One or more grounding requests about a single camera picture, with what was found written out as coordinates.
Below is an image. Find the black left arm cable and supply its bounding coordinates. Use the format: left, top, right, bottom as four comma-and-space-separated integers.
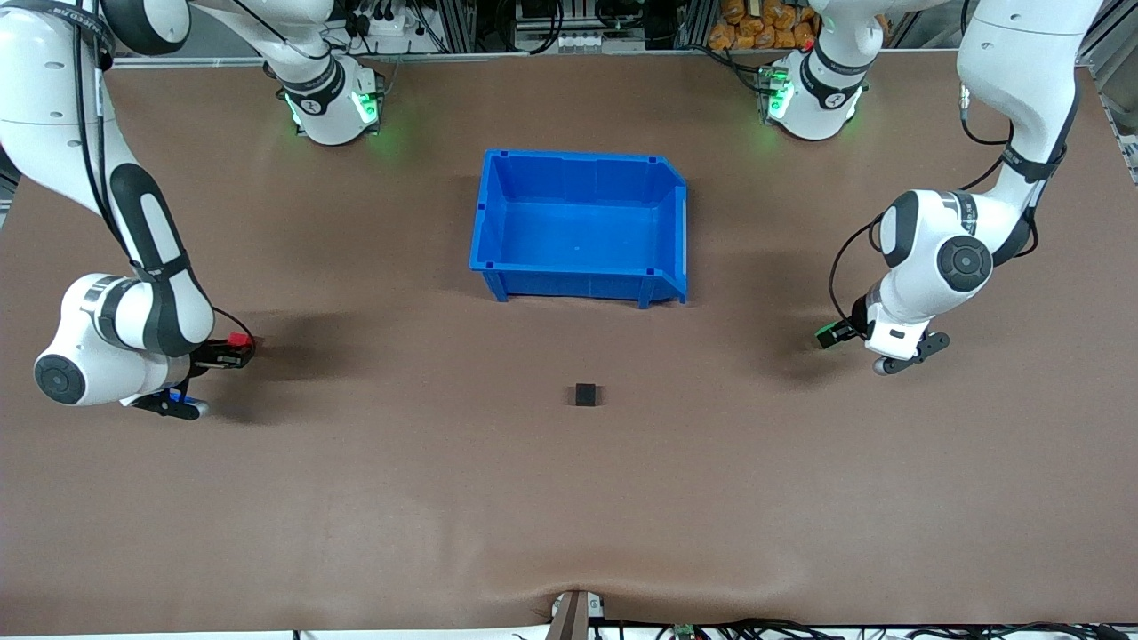
958, 82, 1016, 193

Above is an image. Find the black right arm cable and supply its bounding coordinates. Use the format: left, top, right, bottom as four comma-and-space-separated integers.
71, 0, 136, 268

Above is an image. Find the brown table mat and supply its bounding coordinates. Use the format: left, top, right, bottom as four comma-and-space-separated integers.
0, 49, 1138, 636

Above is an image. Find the white power strip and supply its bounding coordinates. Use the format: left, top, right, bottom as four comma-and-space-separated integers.
351, 4, 423, 54

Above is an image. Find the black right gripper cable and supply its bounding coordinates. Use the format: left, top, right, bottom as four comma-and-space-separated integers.
212, 307, 259, 349

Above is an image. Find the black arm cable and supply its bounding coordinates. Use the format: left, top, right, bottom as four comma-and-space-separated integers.
958, 82, 1016, 193
71, 0, 136, 268

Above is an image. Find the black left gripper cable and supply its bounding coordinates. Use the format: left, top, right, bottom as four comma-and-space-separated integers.
829, 218, 883, 323

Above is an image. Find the aluminium profile post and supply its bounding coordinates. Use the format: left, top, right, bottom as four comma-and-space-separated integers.
436, 0, 481, 54
676, 0, 712, 50

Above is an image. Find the metal side rail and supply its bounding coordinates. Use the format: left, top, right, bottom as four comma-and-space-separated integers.
1080, 36, 1138, 184

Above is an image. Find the blue plastic storage bin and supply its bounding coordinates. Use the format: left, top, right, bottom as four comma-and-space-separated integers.
469, 148, 690, 309

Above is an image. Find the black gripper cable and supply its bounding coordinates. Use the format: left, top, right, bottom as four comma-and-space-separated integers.
829, 218, 883, 323
212, 307, 259, 349

